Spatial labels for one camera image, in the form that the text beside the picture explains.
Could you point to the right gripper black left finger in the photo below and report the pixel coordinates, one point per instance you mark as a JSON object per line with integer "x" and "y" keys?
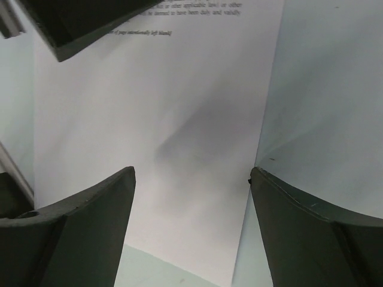
{"x": 76, "y": 241}

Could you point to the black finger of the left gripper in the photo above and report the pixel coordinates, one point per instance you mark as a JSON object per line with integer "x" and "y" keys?
{"x": 69, "y": 27}

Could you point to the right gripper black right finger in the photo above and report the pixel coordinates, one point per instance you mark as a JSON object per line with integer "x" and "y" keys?
{"x": 311, "y": 242}

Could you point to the white paper sheet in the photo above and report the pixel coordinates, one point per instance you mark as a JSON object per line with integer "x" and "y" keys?
{"x": 178, "y": 93}

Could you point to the left aluminium corner post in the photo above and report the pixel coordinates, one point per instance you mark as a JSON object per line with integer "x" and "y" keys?
{"x": 11, "y": 26}

